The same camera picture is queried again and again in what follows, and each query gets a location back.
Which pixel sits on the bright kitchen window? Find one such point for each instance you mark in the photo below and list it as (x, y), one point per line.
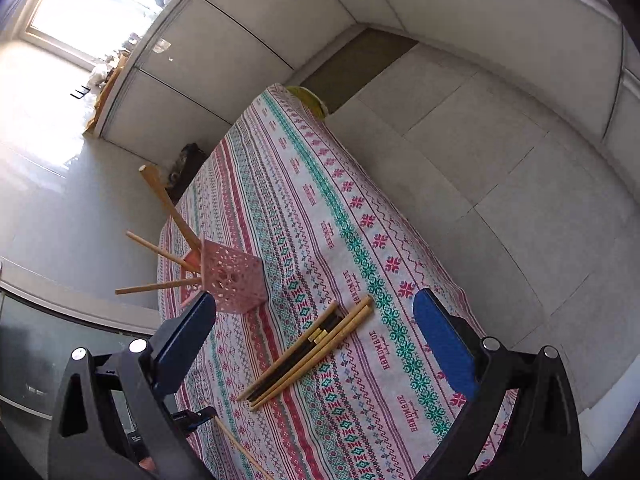
(83, 31)

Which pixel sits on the pink perforated utensil basket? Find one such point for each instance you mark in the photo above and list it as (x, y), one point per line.
(235, 279)

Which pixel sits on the yellow stool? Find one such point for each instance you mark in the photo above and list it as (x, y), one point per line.
(316, 106)

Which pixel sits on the white lower kitchen cabinets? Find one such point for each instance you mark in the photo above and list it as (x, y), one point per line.
(202, 62)

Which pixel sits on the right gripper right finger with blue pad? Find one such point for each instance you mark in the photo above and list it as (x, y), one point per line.
(541, 440)

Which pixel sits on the black chopstick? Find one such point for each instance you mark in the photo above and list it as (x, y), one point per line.
(303, 347)

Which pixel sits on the glass sliding door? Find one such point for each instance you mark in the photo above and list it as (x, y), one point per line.
(35, 347)

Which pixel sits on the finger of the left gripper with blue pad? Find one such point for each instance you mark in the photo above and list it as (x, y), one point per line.
(188, 421)

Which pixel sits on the patterned striped tablecloth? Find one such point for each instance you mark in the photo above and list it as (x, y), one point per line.
(281, 187)

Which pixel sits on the person's left hand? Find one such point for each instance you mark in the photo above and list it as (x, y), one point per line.
(148, 464)

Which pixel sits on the black trash bin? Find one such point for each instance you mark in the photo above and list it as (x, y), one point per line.
(184, 170)

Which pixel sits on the wooden chopstick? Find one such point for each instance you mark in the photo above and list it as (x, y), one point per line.
(163, 253)
(158, 286)
(151, 175)
(328, 311)
(239, 447)
(319, 352)

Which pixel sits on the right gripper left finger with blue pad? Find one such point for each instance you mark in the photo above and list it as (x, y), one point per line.
(111, 411)

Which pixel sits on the brown floor mat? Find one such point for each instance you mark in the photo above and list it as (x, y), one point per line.
(352, 67)

